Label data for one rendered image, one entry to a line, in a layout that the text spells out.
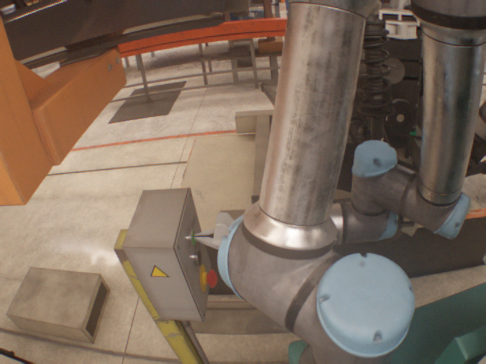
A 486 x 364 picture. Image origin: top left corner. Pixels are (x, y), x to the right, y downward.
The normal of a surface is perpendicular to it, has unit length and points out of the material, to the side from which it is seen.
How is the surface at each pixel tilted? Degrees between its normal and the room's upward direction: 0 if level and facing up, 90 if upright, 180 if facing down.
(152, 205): 0
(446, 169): 102
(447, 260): 90
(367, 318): 7
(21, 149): 90
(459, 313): 0
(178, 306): 90
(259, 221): 27
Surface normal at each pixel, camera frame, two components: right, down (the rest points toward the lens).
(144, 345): -0.11, -0.80
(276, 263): -0.29, 0.33
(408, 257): -0.05, 0.59
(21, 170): 0.99, -0.06
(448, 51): -0.63, 0.67
